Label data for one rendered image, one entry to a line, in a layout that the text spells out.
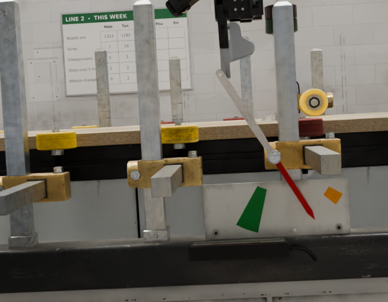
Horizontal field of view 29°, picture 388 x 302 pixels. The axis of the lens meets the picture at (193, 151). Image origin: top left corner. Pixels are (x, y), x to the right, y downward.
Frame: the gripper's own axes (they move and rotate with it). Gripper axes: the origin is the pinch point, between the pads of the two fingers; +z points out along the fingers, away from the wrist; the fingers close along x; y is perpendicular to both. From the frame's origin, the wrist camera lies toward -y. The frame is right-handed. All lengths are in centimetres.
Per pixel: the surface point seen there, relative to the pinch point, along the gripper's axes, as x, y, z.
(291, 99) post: 6.1, 11.7, 5.6
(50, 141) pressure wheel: 18.4, -35.5, 10.8
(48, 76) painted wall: 715, -205, -43
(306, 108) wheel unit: 92, 22, 8
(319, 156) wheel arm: -18.9, 13.4, 14.3
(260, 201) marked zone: 5.3, 5.0, 23.5
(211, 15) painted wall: 720, -18, -99
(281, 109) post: 6.1, 9.8, 7.3
